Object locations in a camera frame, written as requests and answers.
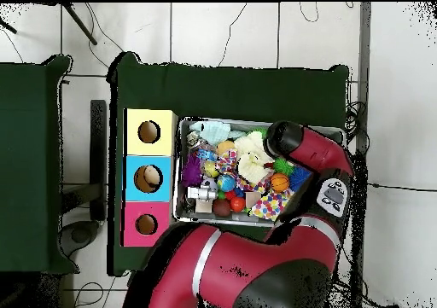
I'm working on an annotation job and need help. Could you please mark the orange toy basketball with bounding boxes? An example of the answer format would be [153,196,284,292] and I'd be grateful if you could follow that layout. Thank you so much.
[270,172,290,194]

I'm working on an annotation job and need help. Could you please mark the shallow clear mesh bin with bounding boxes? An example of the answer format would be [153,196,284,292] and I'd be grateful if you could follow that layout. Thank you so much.
[172,116,346,229]

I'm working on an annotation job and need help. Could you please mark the wooden box with three holes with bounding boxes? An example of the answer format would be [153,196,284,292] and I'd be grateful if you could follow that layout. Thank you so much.
[121,108,179,248]

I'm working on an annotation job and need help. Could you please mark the crushed clear water bottle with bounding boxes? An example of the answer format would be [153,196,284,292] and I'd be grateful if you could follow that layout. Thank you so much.
[194,146,219,164]

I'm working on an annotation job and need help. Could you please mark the purple spiky ball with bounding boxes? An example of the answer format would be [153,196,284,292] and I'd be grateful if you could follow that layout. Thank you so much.
[181,153,205,189]

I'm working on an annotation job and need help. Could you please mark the mint green waffle cloth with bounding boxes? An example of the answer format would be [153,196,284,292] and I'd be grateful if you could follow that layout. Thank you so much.
[189,120,248,147]

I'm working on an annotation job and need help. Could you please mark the cream waffle cloth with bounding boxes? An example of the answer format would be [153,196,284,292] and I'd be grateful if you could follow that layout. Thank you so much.
[233,131,276,186]

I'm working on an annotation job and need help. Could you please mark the silver plastic toy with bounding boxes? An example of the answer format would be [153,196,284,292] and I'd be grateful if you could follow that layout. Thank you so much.
[186,184,219,203]

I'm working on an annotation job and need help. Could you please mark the colourful polka dot cloth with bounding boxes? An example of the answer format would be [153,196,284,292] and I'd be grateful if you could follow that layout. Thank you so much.
[249,189,294,222]

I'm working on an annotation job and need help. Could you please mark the blue spiky puffer ball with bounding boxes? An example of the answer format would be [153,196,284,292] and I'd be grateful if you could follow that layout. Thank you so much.
[288,166,313,193]

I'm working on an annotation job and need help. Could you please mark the green cloth side table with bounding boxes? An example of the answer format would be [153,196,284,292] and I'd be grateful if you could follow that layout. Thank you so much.
[0,55,80,276]

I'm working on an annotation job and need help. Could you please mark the black tripod leg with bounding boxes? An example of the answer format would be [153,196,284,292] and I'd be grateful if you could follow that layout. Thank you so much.
[61,3,99,46]
[0,16,18,35]

